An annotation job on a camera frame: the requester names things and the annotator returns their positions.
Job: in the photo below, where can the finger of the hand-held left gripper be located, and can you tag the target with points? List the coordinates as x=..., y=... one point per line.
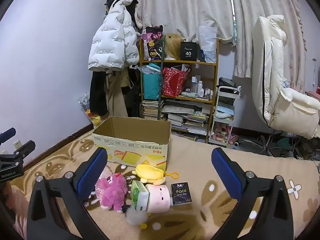
x=25, y=149
x=7, y=135

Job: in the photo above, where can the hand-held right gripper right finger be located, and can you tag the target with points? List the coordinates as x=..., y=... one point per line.
x=226, y=173

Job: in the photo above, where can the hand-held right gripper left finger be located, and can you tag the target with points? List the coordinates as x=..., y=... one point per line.
x=91, y=172

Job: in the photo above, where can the magenta pink plush toy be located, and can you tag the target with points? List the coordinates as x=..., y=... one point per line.
x=112, y=192

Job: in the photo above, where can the printed cardboard box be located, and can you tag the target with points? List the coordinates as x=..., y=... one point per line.
x=130, y=152

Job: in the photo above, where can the black tissue pack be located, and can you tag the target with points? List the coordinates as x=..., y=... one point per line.
x=181, y=193

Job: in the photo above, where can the green tissue pack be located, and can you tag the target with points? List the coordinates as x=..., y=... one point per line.
x=140, y=195

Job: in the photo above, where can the yellow plush pouch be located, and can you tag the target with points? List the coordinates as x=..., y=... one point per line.
x=150, y=172

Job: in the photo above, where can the white fluffy plush toy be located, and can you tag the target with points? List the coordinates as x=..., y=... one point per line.
x=135, y=217

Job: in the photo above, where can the pink swirl roll plush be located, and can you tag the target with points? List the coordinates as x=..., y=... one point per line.
x=158, y=199

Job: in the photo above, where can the beige printed blanket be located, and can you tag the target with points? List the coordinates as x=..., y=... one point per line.
x=200, y=160

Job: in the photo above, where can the pink toys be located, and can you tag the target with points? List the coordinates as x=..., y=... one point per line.
x=220, y=135

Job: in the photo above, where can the pink clothing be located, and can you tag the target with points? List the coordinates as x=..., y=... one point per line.
x=17, y=210

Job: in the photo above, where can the light blue cloth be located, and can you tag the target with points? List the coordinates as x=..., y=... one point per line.
x=223, y=112

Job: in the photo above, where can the plastic bag of snacks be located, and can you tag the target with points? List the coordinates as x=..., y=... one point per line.
x=87, y=110

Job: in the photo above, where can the pile of books and papers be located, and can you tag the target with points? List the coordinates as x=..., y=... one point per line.
x=190, y=120

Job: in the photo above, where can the black coat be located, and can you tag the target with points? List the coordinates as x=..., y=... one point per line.
x=97, y=92

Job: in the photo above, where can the beige coat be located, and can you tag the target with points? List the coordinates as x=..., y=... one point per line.
x=115, y=95

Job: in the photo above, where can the white rolling cart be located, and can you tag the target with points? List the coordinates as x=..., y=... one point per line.
x=226, y=90

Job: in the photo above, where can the stack of books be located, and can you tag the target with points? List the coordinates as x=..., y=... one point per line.
x=150, y=110

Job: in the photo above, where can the pale green cloth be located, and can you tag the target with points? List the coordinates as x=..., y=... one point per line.
x=188, y=94

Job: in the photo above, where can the dark hanging garment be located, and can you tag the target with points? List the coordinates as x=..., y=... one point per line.
x=133, y=95

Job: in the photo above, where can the group of cosmetic bottles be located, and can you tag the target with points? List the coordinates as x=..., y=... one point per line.
x=200, y=87

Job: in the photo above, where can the white padded chair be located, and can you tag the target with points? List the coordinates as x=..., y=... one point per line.
x=267, y=80

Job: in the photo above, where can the red patterned bag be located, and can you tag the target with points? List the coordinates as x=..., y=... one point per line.
x=173, y=82

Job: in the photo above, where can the teal bag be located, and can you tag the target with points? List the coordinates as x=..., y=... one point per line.
x=150, y=85

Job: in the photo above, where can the wooden shelf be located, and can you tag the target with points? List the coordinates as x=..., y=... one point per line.
x=175, y=62

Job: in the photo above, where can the black box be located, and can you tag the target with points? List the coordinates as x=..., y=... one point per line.
x=188, y=51

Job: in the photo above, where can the white puffer jacket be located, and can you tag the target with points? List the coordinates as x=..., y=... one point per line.
x=110, y=42

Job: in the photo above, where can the white plastic bag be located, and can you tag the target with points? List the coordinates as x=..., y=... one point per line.
x=207, y=42

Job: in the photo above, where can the blond wig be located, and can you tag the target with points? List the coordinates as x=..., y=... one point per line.
x=172, y=45

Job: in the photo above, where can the pink and black patterned bag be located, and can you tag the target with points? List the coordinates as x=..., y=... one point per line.
x=151, y=42

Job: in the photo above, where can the floral white curtain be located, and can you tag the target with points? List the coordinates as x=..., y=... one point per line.
x=185, y=5
x=265, y=2

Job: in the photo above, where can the white wall socket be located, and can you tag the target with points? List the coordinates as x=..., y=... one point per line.
x=17, y=144

